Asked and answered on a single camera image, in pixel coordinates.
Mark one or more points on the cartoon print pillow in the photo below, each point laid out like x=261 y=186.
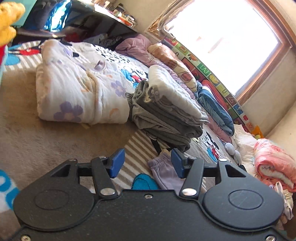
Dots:
x=168 y=57

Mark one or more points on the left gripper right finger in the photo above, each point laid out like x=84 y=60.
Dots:
x=192 y=170

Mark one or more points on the red folded garment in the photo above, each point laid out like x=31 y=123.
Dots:
x=3 y=54

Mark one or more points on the blue folded quilt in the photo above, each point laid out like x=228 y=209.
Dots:
x=218 y=113

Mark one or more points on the white cream quilt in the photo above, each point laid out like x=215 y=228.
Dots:
x=244 y=143

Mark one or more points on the red folded blanket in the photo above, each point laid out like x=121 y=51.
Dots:
x=215 y=93

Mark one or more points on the purple and cream pants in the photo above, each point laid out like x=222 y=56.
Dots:
x=164 y=173

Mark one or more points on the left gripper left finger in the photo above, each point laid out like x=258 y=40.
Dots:
x=102 y=170

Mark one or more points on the curtain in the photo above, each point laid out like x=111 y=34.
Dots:
x=157 y=28

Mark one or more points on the colourful alphabet foam mat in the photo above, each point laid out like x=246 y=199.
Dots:
x=201 y=71

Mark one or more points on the pink folded quilt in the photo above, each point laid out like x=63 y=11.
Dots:
x=273 y=164

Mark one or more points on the grey plush toy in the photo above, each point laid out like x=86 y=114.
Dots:
x=233 y=153

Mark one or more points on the yellow folded garment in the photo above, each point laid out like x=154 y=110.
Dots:
x=11 y=12

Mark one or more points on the Mickey Mouse brown blanket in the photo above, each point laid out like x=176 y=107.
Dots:
x=31 y=147

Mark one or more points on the white floral folded quilt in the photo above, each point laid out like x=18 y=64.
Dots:
x=71 y=91

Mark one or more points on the pink purple long quilt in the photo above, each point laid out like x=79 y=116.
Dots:
x=137 y=48

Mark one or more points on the grey folded clothes stack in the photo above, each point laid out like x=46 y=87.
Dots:
x=164 y=110

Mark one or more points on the black desk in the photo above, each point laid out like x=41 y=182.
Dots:
x=72 y=21

